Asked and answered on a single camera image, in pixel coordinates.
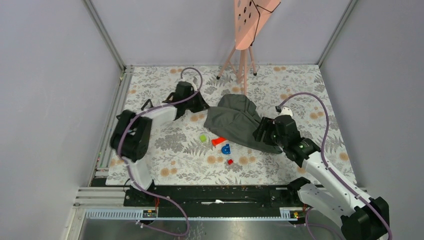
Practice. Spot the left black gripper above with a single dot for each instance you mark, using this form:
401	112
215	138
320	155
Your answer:
201	105

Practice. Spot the red curved toy block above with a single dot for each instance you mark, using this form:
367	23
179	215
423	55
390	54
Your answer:
218	141

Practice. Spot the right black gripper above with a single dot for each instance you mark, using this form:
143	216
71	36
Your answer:
266	124

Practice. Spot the dark grey t-shirt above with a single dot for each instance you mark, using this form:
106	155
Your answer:
235	118

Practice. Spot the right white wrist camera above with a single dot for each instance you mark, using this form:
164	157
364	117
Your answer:
283	110

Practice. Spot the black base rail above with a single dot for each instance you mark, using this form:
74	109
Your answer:
217	201

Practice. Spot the black frame display box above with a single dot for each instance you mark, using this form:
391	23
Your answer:
147	105

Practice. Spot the pink music stand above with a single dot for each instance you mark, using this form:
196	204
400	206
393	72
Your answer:
250	16

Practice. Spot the green toy block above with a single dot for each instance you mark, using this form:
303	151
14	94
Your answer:
203	138

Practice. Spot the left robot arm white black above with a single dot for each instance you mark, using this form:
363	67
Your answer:
131	135

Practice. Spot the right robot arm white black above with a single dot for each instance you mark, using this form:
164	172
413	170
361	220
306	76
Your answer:
359	216

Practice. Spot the blue D-shaped toy block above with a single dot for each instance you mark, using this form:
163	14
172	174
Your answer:
226	150

